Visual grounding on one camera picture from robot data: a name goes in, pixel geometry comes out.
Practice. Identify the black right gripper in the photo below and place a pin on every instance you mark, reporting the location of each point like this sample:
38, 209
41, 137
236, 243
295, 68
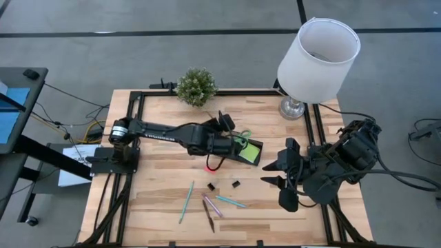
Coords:
293, 165

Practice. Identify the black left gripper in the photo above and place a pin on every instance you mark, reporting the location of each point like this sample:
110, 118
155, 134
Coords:
224, 144

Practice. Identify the green sticky note pad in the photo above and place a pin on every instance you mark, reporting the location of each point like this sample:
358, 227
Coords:
249, 152

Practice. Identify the black mesh desk organizer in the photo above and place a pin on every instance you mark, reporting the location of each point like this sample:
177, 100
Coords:
255, 142

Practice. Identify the pink eraser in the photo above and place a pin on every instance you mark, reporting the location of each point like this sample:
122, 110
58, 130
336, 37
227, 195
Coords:
208, 169

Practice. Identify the black binder clip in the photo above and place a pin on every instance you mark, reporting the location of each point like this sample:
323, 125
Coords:
211, 187
236, 184

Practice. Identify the light blue pen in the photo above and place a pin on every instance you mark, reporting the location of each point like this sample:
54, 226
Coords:
231, 202

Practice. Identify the purple mechanical pencil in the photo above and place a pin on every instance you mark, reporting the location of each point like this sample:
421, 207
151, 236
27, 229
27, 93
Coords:
212, 205

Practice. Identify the brown mechanical pencil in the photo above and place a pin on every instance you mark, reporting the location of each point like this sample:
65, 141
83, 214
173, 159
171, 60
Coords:
208, 216

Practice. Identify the teal green pen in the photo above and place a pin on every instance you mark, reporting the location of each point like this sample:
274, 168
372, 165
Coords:
186, 202

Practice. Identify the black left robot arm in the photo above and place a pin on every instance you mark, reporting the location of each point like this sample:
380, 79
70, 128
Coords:
155, 132

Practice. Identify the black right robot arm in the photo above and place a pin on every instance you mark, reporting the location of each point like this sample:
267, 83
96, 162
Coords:
355, 148

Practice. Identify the small potted green plant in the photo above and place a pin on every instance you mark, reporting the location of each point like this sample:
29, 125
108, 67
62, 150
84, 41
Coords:
196, 87

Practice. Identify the white shade table lamp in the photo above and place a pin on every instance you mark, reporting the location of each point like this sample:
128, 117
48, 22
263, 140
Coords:
317, 69

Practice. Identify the grey floor device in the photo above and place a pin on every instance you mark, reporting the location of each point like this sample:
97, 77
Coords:
425, 132

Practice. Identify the white paper sheet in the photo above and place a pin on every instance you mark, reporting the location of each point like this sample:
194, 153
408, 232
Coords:
82, 153

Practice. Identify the grey side desk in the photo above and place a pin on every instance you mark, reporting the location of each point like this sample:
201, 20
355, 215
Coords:
37, 103

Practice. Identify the black computer mouse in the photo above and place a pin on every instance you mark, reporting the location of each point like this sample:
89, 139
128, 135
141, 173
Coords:
31, 74

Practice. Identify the black caster wheel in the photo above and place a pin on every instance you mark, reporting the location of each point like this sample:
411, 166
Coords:
32, 221

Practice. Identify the blue screen monitor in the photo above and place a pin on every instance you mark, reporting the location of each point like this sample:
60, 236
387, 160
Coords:
10, 127

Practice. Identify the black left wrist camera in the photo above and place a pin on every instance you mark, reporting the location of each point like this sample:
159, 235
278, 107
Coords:
226, 121

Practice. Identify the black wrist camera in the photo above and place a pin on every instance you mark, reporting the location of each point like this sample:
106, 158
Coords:
288, 201
226, 121

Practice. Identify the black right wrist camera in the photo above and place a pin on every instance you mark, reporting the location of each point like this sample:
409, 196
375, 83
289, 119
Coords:
288, 201

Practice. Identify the black aluminium table frame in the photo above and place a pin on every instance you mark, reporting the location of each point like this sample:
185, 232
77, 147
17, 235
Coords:
241, 93

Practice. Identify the black clamp bracket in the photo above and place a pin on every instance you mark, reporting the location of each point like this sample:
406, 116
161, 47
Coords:
165, 85

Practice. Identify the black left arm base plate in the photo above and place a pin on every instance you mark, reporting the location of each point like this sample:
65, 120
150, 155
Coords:
103, 165

